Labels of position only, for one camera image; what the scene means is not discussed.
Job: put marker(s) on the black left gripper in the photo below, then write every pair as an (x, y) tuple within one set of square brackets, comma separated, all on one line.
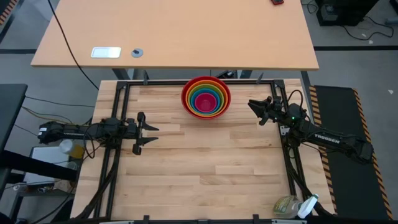
[(140, 133)]

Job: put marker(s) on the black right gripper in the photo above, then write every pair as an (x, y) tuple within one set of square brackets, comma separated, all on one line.
[(273, 109)]

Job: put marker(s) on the small magenta plastic bowl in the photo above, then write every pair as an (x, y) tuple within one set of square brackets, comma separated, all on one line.
[(206, 102)]

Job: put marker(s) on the blue plastic bowl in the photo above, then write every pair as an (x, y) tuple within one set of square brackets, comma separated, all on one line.
[(206, 90)]

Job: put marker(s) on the green plastic bowl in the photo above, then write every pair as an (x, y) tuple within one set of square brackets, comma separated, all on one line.
[(206, 86)]

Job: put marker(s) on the yellow plastic bowl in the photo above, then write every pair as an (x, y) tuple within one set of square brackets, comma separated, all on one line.
[(206, 84)]

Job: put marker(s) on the orange plastic bowl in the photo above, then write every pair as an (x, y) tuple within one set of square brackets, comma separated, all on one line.
[(206, 81)]

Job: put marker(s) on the nested rainbow bowls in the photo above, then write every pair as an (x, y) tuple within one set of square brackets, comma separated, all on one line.
[(206, 78)]

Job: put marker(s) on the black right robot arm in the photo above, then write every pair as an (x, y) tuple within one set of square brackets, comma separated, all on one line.
[(326, 137)]

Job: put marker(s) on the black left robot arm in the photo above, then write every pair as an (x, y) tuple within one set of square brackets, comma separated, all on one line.
[(81, 130)]

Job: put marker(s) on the plastic bottle with white cap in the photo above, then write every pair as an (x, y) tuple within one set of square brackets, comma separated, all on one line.
[(71, 148)]

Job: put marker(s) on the white rectangular phone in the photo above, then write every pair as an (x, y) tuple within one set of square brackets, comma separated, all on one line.
[(105, 52)]

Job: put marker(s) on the clear spray bottle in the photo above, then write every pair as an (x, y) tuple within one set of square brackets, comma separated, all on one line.
[(289, 207)]

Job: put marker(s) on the white board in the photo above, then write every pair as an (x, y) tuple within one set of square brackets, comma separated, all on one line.
[(46, 158)]

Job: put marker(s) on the light wooden desk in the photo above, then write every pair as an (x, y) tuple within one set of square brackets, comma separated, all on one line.
[(186, 31)]

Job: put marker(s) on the small red object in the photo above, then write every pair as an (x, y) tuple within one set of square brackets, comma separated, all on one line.
[(277, 1)]

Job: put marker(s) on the black hazard-striped floor mat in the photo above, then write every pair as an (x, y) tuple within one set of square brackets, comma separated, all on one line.
[(351, 180)]

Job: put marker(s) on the black computer box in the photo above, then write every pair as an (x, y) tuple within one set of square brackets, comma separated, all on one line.
[(345, 12)]

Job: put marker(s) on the black side table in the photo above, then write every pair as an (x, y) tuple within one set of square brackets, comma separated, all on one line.
[(11, 112)]

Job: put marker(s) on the black aluminium rig frame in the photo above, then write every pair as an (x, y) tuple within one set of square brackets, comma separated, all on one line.
[(155, 82)]

